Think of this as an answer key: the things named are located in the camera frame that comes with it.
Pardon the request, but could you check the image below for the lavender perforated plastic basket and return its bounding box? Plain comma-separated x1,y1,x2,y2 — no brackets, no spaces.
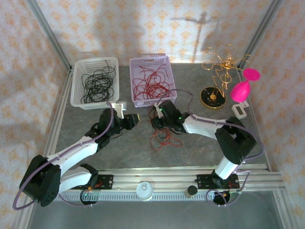
129,55,178,108

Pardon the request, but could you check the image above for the white perforated plastic basket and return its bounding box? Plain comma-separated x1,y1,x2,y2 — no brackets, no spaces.
70,57,120,110

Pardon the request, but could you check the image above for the white digital timer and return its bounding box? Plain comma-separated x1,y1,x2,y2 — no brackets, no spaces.
231,102,248,120

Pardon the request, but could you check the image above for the white round cap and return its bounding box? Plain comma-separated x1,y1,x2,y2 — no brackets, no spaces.
135,181,153,202

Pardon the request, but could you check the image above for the pink flocked goblet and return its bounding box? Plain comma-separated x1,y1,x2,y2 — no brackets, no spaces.
230,68,262,104

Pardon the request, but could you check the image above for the black round knob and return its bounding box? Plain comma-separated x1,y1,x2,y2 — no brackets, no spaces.
186,185,198,198

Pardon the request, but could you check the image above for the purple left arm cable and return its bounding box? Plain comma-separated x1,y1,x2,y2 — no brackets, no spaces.
11,101,114,210

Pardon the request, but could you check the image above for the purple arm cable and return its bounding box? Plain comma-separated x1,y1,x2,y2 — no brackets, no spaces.
11,101,114,210
157,89,265,207

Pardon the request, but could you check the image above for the red cable bundle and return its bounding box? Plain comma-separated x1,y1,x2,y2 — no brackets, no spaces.
132,65,173,101

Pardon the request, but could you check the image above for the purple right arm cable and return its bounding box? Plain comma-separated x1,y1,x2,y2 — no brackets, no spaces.
157,89,265,207

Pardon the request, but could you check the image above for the black cable bundle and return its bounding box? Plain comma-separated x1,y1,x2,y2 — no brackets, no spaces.
81,60,117,104

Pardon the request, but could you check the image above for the gold wire stand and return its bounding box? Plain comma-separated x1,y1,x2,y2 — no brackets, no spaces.
199,44,253,110

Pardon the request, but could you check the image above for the aluminium side rail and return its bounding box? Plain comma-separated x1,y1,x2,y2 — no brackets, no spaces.
44,69,73,156

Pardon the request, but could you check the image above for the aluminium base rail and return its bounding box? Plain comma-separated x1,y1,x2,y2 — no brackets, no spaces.
94,163,283,195

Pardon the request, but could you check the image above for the grey slotted cable duct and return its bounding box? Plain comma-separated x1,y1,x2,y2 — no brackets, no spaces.
35,192,241,202

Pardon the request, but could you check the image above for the aluminium frame post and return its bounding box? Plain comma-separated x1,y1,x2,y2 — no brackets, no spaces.
238,0,284,70
25,0,73,72

